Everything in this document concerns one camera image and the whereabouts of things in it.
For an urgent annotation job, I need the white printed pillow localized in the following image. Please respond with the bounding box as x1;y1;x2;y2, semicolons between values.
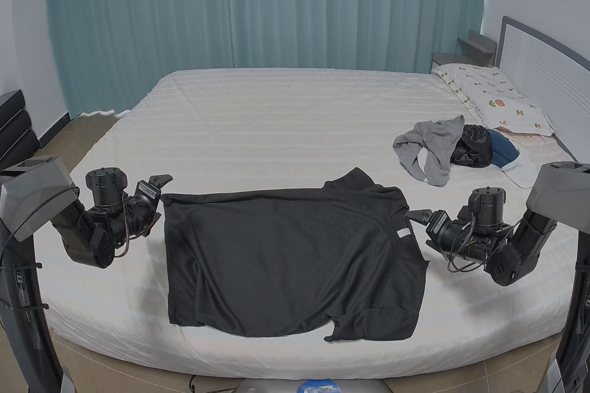
431;63;556;137

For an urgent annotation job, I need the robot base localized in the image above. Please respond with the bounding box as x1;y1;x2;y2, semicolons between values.
237;377;383;393

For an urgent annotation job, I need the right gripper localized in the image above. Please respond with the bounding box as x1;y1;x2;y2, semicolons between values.
403;209;469;261

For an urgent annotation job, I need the pile of clothes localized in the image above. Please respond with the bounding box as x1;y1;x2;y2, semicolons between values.
393;115;539;189

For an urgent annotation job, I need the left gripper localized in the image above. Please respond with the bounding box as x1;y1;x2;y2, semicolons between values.
126;172;174;240

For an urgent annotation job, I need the black T-shirt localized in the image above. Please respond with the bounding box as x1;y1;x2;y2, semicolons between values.
160;167;431;342

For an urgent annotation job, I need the bed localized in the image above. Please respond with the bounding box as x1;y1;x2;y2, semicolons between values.
32;16;590;375

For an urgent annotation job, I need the grey bedside table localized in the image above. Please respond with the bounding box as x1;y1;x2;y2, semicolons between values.
432;29;498;72

